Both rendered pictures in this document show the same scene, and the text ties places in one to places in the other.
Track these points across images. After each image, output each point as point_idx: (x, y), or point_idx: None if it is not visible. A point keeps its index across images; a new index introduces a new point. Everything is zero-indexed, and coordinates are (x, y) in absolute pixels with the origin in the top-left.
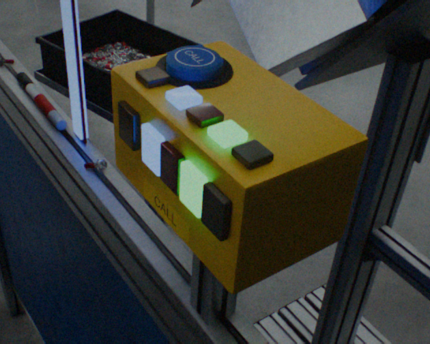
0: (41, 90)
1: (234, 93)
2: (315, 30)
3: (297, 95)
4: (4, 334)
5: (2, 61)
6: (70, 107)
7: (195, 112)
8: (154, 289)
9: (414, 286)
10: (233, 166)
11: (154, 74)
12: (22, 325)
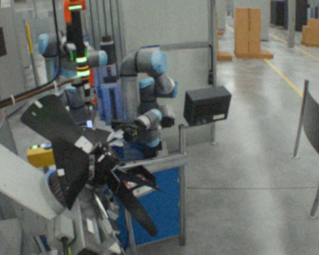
0: (119, 167)
1: (41, 149)
2: None
3: (36, 153)
4: (173, 241)
5: (133, 161)
6: (306, 252)
7: (38, 145)
8: None
9: None
10: None
11: (48, 143)
12: (175, 245)
